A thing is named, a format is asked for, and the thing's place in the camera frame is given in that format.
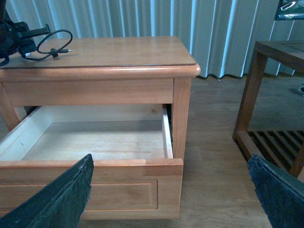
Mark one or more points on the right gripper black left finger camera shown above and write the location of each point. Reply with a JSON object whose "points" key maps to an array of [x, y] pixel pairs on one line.
{"points": [[60, 204]]}

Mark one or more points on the pale pleated curtain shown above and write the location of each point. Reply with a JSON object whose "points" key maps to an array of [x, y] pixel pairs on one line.
{"points": [[220, 34]]}

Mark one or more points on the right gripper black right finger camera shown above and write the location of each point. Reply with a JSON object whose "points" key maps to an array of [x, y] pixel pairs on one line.
{"points": [[281, 195]]}

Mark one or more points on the dark object top right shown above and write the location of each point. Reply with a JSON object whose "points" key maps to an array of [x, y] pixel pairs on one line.
{"points": [[290, 10]]}

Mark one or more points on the wooden nightstand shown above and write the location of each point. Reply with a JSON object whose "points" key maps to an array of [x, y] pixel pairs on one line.
{"points": [[134, 70]]}

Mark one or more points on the wooden drawer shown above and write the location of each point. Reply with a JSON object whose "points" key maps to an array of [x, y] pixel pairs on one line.
{"points": [[136, 175]]}

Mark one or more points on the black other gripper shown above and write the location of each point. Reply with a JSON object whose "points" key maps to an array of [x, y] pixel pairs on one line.
{"points": [[16, 37]]}

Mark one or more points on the dark wooden side table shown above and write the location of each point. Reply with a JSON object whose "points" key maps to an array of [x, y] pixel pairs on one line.
{"points": [[270, 121]]}

